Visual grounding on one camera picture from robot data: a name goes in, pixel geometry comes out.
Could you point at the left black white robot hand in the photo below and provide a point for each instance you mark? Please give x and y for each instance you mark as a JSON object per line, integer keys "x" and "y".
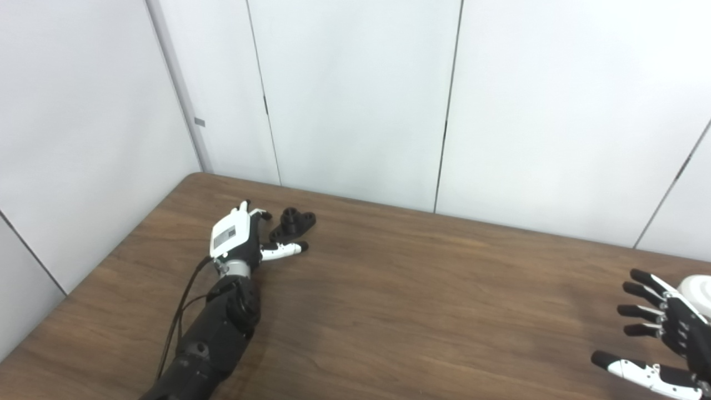
{"x": 230, "y": 236}

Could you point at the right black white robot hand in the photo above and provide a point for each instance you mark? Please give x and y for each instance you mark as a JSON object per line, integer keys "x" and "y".
{"x": 680, "y": 328}

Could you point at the round white plastic piece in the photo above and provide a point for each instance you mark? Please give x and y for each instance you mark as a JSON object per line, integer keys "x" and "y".
{"x": 697, "y": 291}

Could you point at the black plastic holder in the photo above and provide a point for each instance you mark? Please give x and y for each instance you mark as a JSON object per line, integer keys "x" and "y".
{"x": 293, "y": 222}

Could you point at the small grey wall tag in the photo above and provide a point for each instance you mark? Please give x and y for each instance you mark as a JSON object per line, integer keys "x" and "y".
{"x": 199, "y": 122}

